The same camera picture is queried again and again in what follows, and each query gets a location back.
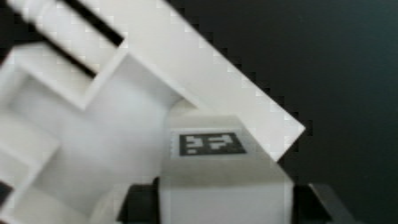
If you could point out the white chair leg front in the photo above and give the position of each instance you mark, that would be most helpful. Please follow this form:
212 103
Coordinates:
225 186

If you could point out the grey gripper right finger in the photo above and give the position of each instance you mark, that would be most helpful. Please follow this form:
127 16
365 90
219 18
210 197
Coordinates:
319 208

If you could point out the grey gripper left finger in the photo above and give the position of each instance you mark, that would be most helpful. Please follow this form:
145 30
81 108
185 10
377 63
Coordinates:
141 204

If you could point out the white front fence bar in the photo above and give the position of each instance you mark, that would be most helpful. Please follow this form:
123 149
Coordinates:
98 27

